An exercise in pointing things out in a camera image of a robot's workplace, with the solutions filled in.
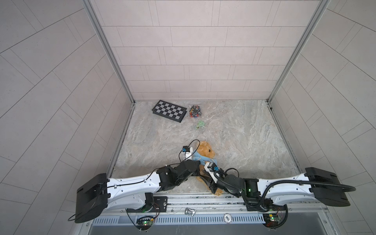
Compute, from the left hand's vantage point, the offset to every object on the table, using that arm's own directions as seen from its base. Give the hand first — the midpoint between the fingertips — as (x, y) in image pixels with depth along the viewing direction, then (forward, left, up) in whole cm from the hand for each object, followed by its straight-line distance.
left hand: (205, 164), depth 76 cm
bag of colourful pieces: (+41, +5, -7) cm, 42 cm away
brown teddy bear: (+6, -1, +4) cm, 7 cm away
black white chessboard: (+41, +24, -5) cm, 47 cm away
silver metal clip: (-20, +8, -6) cm, 22 cm away
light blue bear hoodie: (+2, +2, +2) cm, 3 cm away
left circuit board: (-25, +28, -5) cm, 38 cm away
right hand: (-7, +3, +2) cm, 8 cm away
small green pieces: (+31, +2, -8) cm, 32 cm away
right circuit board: (-23, -31, -8) cm, 39 cm away
